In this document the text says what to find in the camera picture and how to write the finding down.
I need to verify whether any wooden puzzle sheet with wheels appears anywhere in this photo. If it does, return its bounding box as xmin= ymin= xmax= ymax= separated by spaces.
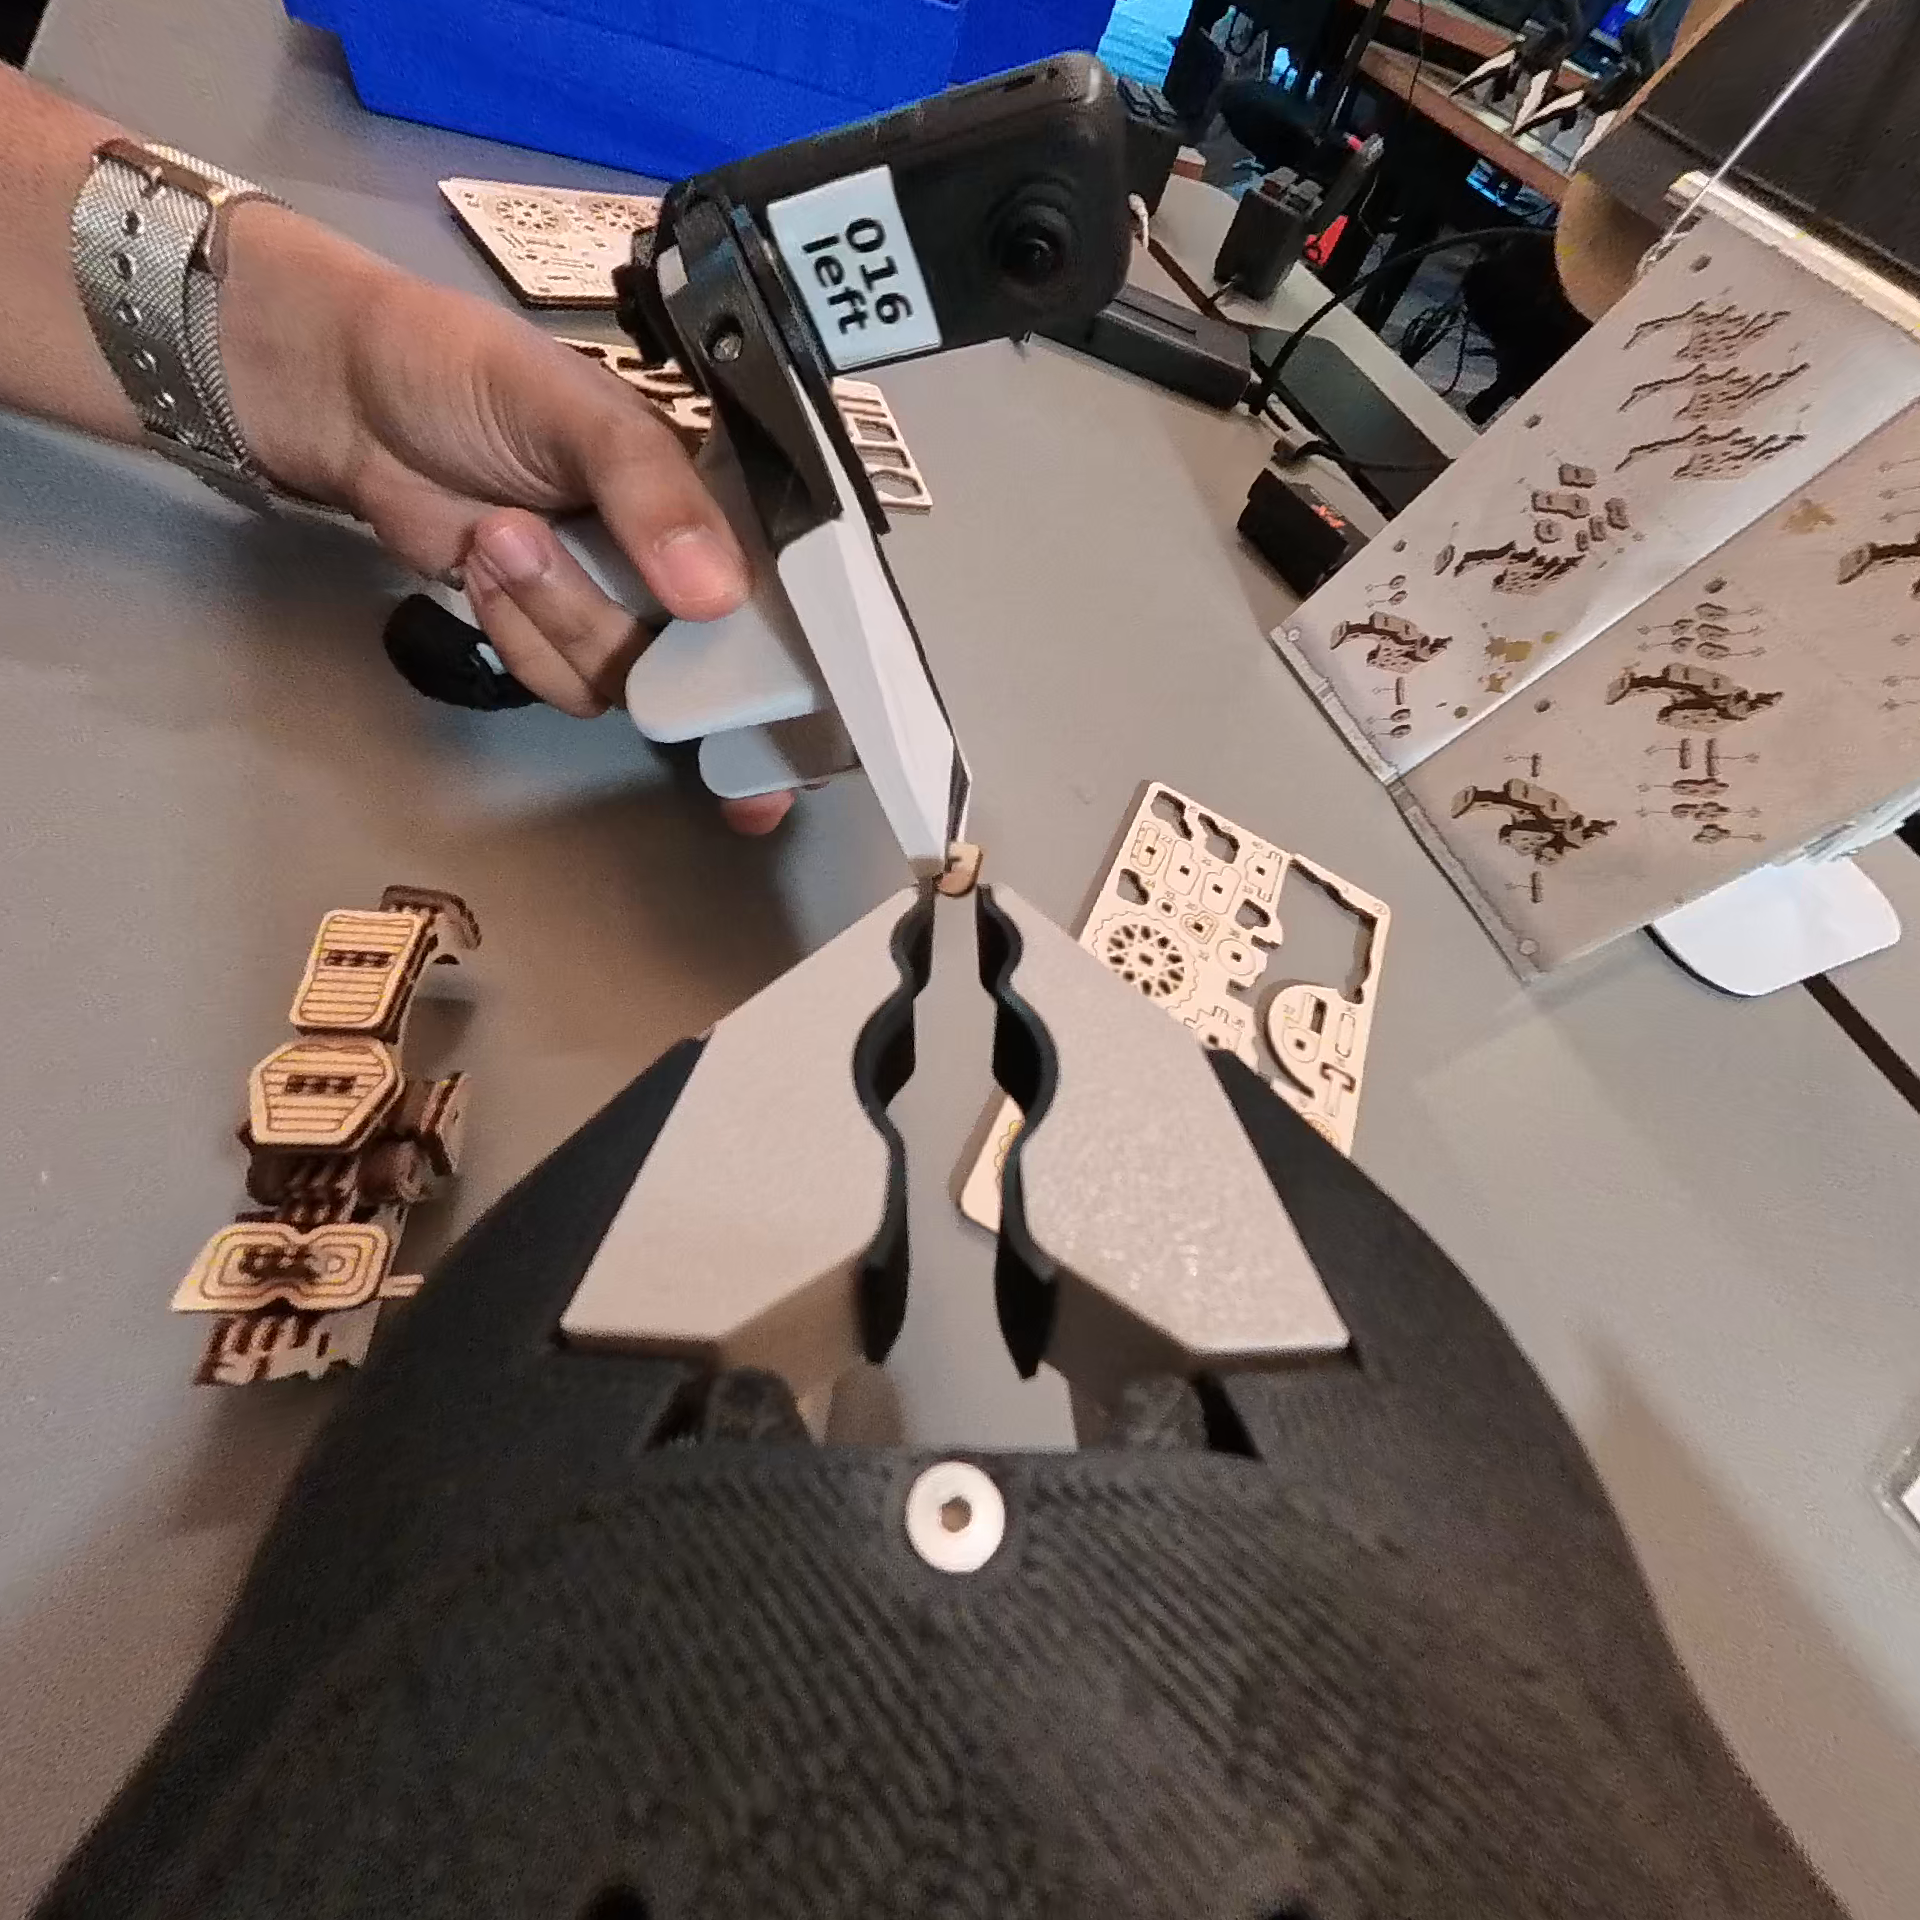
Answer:
xmin=956 ymin=781 xmax=1391 ymax=1240

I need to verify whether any instruction booklet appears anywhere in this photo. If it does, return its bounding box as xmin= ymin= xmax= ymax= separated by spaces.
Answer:
xmin=1272 ymin=225 xmax=1920 ymax=985

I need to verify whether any black power adapter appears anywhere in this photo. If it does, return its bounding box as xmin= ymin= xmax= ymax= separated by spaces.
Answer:
xmin=1085 ymin=288 xmax=1254 ymax=414

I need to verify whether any small engraved wooden puzzle sheet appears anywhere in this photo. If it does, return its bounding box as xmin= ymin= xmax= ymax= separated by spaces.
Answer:
xmin=438 ymin=175 xmax=679 ymax=312

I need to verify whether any silver mesh wristwatch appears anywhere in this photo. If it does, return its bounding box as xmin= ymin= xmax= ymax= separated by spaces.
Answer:
xmin=70 ymin=134 xmax=377 ymax=529

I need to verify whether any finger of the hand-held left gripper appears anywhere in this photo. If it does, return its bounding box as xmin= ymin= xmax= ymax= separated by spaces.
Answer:
xmin=782 ymin=514 xmax=977 ymax=871

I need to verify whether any black charger device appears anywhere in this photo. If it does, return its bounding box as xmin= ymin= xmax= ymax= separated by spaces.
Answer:
xmin=1212 ymin=134 xmax=1381 ymax=302

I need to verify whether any background gripper device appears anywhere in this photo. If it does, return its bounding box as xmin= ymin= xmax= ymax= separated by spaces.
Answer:
xmin=1445 ymin=0 xmax=1659 ymax=141

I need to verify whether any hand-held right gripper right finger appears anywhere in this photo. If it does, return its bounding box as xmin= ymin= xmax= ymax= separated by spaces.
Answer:
xmin=965 ymin=883 xmax=1352 ymax=1408

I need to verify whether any blue plastic bin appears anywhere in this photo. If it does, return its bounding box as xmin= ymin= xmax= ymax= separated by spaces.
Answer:
xmin=281 ymin=0 xmax=1119 ymax=183

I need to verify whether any person's left forearm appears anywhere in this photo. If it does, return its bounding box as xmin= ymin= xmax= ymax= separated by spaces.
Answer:
xmin=0 ymin=60 xmax=114 ymax=431

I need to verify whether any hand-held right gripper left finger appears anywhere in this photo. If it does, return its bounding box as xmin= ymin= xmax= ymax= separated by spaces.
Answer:
xmin=557 ymin=885 xmax=919 ymax=1429

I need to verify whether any person's left hand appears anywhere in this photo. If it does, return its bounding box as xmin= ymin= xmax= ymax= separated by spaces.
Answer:
xmin=223 ymin=211 xmax=799 ymax=839

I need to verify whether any assembled wooden model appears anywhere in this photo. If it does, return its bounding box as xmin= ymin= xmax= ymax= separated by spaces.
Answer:
xmin=168 ymin=885 xmax=486 ymax=1390

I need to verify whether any small black box red mark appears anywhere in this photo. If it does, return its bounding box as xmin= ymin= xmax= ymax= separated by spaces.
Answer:
xmin=1235 ymin=464 xmax=1390 ymax=599

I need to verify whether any wooden puzzle sheet with slots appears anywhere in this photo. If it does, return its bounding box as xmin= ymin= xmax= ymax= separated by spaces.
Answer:
xmin=551 ymin=333 xmax=936 ymax=517

